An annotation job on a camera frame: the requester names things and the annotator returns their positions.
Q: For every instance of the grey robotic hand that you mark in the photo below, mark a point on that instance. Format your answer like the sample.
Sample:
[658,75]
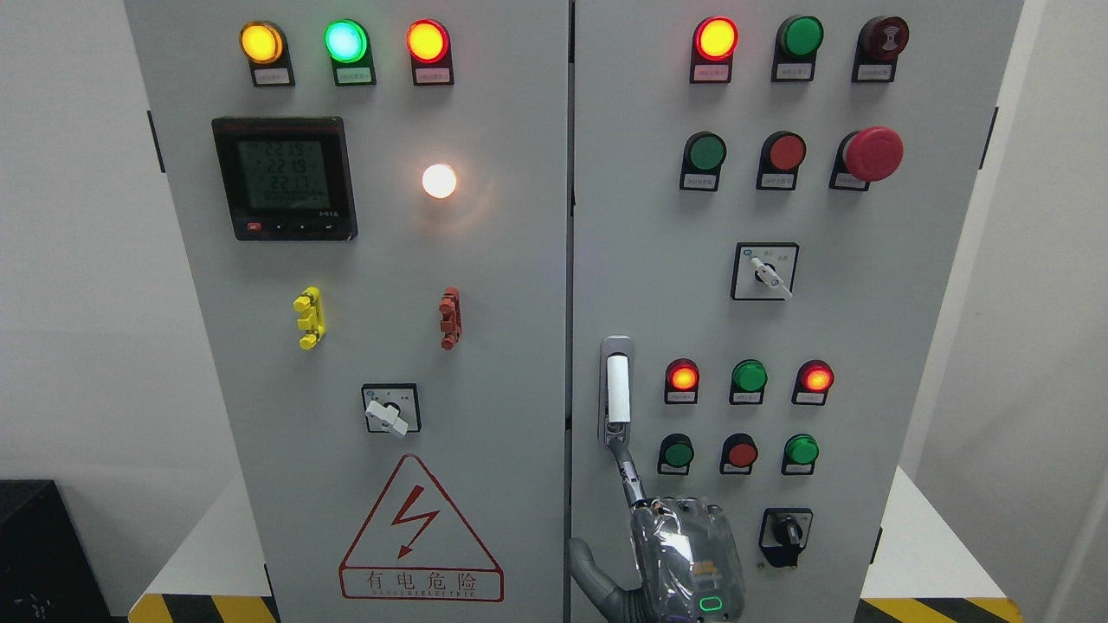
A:
[686,554]

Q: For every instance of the silver door handle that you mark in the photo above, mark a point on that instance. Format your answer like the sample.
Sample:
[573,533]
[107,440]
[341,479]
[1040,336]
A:
[615,388]

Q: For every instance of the grey right cabinet door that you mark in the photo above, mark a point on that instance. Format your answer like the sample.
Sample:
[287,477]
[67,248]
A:
[655,263]

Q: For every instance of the grey cabinet door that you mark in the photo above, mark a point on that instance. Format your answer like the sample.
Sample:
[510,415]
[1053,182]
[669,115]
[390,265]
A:
[655,263]
[492,409]

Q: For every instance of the grey left cabinet door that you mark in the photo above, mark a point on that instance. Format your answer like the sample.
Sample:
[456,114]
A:
[492,409]

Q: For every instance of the green push button lower left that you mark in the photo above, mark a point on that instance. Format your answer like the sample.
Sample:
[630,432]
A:
[675,456]

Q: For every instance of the green push button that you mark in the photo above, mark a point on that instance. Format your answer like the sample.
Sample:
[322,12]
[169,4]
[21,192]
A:
[800,453]
[702,162]
[675,456]

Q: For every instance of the red push button lower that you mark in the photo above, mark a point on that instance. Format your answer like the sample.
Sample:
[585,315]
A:
[738,455]

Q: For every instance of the red push button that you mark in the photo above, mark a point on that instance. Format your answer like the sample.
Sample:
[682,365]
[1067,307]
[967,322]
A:
[738,455]
[781,156]

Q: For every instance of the green push button lower right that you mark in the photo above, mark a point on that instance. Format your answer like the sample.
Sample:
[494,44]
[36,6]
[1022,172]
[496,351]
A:
[800,453]

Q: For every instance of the red lit light middle left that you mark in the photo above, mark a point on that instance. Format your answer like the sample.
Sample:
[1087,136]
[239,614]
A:
[681,383]

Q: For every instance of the green light middle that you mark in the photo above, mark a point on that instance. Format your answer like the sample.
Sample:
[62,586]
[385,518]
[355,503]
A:
[748,380]

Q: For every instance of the red lit light middle right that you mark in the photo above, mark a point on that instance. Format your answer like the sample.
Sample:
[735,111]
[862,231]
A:
[813,381]

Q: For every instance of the white platform with hazard stripes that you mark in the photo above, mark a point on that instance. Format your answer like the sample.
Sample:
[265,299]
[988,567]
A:
[922,572]

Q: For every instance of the red electric danger warning sticker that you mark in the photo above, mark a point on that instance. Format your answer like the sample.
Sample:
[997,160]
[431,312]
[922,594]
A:
[416,545]

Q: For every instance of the red terminal connector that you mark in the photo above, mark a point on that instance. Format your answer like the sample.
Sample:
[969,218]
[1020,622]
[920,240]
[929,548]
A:
[451,323]

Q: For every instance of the green push button upper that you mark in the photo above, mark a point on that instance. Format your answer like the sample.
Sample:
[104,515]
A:
[702,162]

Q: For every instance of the red push button upper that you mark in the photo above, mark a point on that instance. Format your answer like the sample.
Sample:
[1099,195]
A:
[781,156]

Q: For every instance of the red emergency stop button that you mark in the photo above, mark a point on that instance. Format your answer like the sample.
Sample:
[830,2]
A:
[865,157]

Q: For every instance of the white lit indicator lamp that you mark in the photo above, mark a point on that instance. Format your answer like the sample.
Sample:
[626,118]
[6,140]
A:
[439,181]

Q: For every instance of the yellow terminal connector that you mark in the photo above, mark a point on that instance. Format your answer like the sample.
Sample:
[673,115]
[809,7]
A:
[312,319]

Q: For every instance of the red lit light right top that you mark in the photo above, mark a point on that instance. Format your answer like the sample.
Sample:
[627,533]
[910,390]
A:
[713,49]

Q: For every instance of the green light right top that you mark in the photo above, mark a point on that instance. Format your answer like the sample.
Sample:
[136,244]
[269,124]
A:
[796,49]

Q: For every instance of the black digital power meter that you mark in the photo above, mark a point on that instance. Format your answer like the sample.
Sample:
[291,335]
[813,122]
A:
[286,178]

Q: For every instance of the red lit indicator light left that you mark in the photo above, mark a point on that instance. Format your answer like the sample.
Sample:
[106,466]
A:
[430,51]

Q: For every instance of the green lit indicator light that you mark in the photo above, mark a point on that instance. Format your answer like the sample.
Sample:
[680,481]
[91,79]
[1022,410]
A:
[349,50]

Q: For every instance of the black box bottom left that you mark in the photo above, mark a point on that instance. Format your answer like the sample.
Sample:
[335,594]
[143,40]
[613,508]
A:
[45,575]

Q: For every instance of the yellow indicator light top left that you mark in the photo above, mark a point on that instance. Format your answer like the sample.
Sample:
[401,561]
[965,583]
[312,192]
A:
[265,48]

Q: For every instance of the black knob selector switch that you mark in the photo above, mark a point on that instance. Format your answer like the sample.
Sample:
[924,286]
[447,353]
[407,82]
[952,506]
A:
[783,535]

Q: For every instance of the upper right rotary switch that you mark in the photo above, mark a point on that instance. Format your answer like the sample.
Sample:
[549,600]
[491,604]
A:
[764,271]

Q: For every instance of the left door rotary switch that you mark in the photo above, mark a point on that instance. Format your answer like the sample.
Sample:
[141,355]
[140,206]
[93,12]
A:
[391,408]

